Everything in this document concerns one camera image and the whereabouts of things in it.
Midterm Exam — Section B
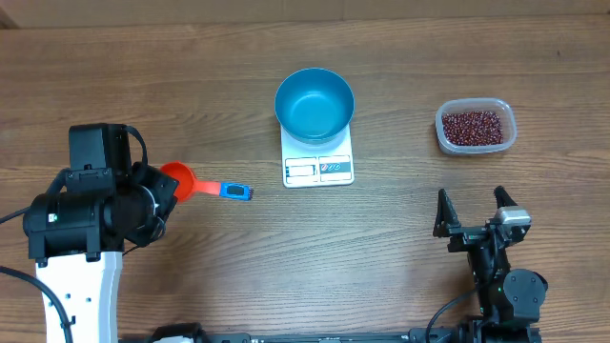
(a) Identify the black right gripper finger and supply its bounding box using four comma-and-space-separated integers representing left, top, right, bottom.
433, 189, 461, 237
494, 186, 517, 209

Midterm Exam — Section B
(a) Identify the red measuring scoop blue handle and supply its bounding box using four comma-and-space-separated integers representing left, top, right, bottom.
160, 161, 254, 203

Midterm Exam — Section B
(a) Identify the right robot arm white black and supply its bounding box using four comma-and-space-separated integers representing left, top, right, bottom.
424, 186, 548, 343

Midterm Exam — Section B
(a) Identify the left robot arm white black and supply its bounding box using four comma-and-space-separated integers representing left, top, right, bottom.
23, 124, 178, 342

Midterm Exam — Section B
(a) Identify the white digital kitchen scale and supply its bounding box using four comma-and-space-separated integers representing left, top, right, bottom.
280, 127, 355, 189

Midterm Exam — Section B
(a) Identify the blue metal bowl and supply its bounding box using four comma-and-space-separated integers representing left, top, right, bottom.
274, 68, 356, 144

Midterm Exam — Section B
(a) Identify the pile of red beans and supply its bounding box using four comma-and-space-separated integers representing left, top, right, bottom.
441, 111, 503, 146

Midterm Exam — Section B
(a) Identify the clear plastic container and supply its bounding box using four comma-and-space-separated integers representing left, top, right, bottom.
435, 98, 518, 155

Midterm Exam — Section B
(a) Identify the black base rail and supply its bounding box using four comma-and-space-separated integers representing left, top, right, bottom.
119, 323, 542, 343

